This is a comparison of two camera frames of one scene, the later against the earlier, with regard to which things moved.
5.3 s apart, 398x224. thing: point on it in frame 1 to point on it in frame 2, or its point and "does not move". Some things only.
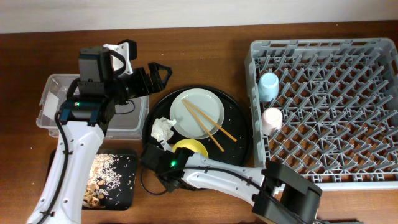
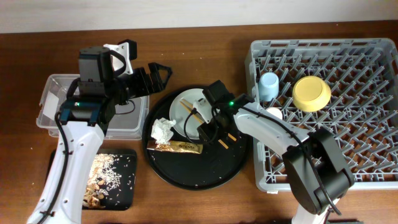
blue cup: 268,86 does not move
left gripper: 147,87 does not move
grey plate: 205,101 does not move
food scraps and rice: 103,177 does not move
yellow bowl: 193,144 to 311,93
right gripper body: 161,171 to 221,124
